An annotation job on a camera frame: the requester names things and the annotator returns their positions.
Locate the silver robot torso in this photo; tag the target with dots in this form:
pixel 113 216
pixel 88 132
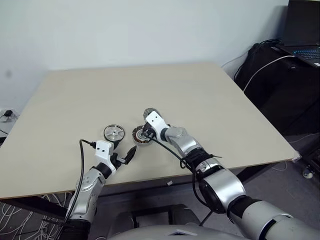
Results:
pixel 175 232

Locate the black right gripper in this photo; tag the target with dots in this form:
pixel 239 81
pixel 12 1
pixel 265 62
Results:
pixel 148 132

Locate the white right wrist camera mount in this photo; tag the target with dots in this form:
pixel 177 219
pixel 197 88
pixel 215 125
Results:
pixel 156 122

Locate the small white clip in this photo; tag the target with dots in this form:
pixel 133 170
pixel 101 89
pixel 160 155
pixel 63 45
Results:
pixel 170 183

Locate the black power adapter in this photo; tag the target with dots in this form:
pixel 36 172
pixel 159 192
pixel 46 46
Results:
pixel 9 113

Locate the silver spoked rotor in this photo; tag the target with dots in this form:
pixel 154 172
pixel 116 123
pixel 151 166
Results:
pixel 113 132

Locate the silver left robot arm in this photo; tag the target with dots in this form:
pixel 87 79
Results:
pixel 85 185

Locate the dark grey rounded shape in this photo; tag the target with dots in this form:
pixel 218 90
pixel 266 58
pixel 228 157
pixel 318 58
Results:
pixel 185 215
pixel 126 220

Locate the black bag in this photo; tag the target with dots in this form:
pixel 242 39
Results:
pixel 275 87

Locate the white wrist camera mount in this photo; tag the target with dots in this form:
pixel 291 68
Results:
pixel 156 122
pixel 103 150

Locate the grey motor lid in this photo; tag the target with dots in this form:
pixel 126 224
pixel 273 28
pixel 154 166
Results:
pixel 151 110

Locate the black table frame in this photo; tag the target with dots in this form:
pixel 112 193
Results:
pixel 32 203

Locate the clear tape on table corner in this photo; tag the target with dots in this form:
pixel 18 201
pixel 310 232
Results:
pixel 296 158

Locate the white power strip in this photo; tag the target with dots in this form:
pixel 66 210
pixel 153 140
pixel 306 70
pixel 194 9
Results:
pixel 3 111

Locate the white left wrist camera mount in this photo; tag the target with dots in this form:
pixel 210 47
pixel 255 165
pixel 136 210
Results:
pixel 103 150

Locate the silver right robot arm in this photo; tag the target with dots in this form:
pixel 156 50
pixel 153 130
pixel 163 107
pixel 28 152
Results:
pixel 220 185

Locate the black laptop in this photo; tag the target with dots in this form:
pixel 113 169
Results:
pixel 302 22

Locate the motor housing with copper windings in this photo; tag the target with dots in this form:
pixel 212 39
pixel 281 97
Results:
pixel 138 140

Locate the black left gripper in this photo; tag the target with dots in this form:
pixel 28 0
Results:
pixel 115 160

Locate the grey caster wheel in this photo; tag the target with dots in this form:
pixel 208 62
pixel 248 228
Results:
pixel 307 174

